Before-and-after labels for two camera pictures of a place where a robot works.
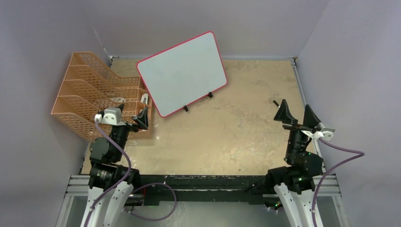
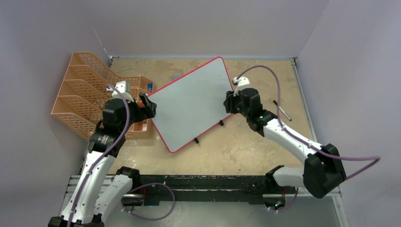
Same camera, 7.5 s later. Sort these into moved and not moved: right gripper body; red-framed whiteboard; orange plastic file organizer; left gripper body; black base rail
Moved: red-framed whiteboard; right gripper body; left gripper body
Not moved: orange plastic file organizer; black base rail
